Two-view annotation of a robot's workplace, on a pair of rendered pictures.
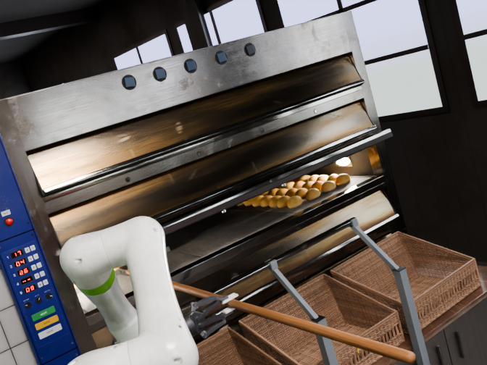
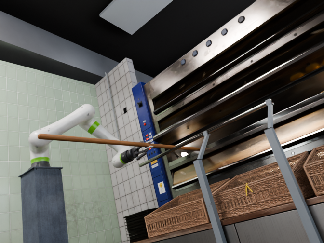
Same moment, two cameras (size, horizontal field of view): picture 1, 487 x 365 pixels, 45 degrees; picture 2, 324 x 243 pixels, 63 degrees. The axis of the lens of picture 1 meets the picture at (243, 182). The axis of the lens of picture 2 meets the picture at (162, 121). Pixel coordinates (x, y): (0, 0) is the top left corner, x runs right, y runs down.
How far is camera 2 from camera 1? 2.52 m
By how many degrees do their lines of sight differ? 75
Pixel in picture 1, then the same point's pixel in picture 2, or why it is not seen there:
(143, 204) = (188, 113)
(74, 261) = not seen: hidden behind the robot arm
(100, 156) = (172, 96)
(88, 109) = (169, 78)
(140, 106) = (187, 70)
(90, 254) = not seen: hidden behind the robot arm
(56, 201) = (159, 115)
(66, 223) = (163, 124)
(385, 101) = not seen: outside the picture
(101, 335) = (175, 172)
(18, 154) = (150, 101)
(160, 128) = (196, 77)
